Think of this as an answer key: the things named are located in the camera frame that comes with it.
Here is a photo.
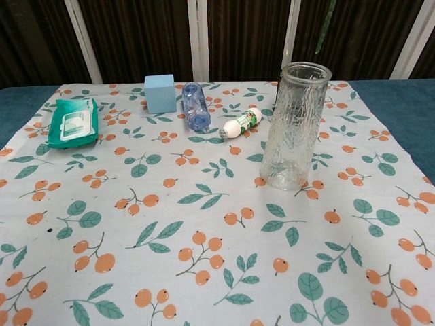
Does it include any pink artificial rose bouquet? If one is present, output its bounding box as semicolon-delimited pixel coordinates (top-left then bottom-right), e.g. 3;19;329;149
314;0;337;56

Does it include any textured clear glass vase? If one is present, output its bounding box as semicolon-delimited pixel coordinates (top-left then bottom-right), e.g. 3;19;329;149
259;61;332;192

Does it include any small white labelled bottle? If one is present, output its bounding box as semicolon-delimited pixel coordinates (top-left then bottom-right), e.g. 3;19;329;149
218;107;263;140

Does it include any clear blue plastic bottle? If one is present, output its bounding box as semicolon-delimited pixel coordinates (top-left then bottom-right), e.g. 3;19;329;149
181;82;211;132

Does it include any floral orange berry tablecloth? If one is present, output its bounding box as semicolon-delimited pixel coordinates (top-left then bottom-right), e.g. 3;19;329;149
0;80;435;326

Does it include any light blue foam cube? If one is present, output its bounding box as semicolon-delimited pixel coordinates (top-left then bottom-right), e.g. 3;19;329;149
143;74;177;115

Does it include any green wet wipes pack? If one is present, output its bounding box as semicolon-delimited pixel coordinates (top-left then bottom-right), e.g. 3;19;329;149
46;98;100;149

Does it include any white partition frame post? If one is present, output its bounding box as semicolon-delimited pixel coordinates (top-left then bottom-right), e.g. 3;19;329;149
389;0;435;80
63;0;104;85
187;0;210;83
282;0;302;69

